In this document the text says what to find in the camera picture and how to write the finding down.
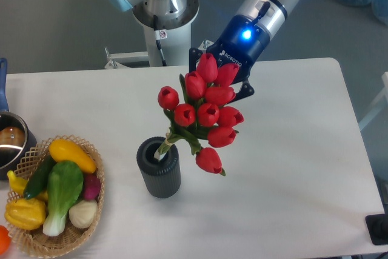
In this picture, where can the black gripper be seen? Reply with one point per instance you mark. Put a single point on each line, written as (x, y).
(241, 43)

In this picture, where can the red tulip bouquet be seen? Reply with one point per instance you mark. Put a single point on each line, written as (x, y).
(204, 118)

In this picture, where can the dark grey ribbed vase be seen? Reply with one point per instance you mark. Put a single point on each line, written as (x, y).
(162, 178)

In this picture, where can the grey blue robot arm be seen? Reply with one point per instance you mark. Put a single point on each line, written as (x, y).
(267, 14)

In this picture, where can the purple radish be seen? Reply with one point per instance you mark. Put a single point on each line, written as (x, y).
(91, 187)

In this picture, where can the yellow squash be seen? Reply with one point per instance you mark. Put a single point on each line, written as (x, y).
(65, 150)

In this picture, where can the green bok choy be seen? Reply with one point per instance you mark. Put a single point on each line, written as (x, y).
(64, 186)

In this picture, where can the green cucumber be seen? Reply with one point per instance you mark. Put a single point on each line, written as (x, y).
(39, 179)

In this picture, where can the black device at table edge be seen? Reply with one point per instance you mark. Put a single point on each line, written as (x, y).
(377, 227)

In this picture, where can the small yellow gourd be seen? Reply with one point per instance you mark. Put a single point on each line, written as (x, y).
(18, 185)

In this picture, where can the yellow bell pepper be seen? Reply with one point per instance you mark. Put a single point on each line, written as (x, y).
(25, 214)

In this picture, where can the woven wicker basket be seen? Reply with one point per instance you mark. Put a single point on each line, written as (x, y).
(33, 242)

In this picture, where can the orange fruit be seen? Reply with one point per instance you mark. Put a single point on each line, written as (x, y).
(5, 240)

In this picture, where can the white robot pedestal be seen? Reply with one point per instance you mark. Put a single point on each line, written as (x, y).
(167, 27)

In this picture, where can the white frame at right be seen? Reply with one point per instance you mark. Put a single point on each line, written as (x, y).
(376, 106)

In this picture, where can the blue handled steel pot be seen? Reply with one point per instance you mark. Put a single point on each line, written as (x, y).
(16, 137)

